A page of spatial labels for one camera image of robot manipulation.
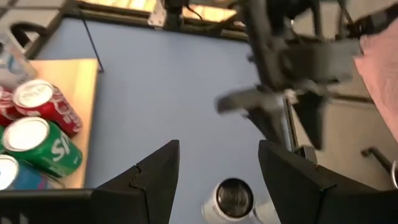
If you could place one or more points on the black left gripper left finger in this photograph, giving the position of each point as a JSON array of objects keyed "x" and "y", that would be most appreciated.
[{"x": 124, "y": 199}]

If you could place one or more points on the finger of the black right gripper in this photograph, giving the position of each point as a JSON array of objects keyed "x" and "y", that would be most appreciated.
[
  {"x": 248, "y": 101},
  {"x": 311, "y": 118}
]

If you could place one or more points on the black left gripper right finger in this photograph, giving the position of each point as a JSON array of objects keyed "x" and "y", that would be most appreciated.
[{"x": 311, "y": 199}]

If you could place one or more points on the black-lidded Celsius can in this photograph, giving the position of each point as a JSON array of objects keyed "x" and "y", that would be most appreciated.
[{"x": 233, "y": 199}]

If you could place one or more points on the green soda can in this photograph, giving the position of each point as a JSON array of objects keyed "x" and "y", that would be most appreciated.
[{"x": 46, "y": 149}]

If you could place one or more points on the blue beverage can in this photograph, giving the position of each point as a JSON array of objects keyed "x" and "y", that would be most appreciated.
[{"x": 25, "y": 177}]

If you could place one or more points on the red Coca-Cola can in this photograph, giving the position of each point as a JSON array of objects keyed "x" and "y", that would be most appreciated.
[
  {"x": 6, "y": 109},
  {"x": 53, "y": 105}
]

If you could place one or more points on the Celsius Arctic Vibe can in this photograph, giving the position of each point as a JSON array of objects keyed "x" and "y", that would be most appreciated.
[{"x": 15, "y": 68}]

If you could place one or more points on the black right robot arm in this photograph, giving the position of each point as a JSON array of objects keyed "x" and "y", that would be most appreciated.
[{"x": 259, "y": 40}]

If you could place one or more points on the large pink object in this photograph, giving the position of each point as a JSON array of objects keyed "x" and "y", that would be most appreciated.
[{"x": 382, "y": 81}]

